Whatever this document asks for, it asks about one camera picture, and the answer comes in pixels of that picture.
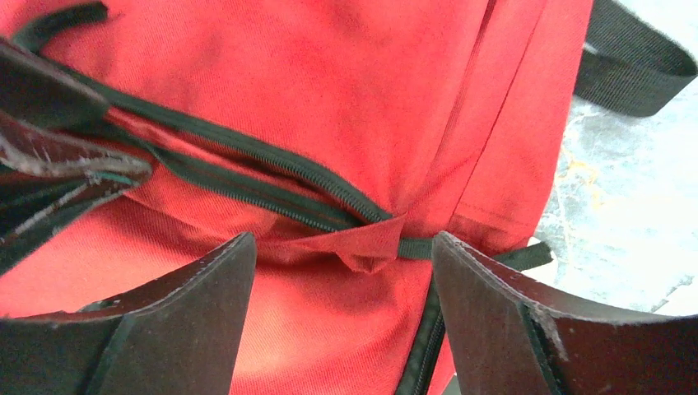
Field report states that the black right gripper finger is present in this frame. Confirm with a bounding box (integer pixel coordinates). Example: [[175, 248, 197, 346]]
[[1, 171, 142, 274], [1, 233, 257, 394], [1, 39, 151, 180], [432, 232, 697, 394]]

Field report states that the red backpack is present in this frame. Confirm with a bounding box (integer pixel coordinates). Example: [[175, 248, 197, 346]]
[[1, 1, 697, 394]]

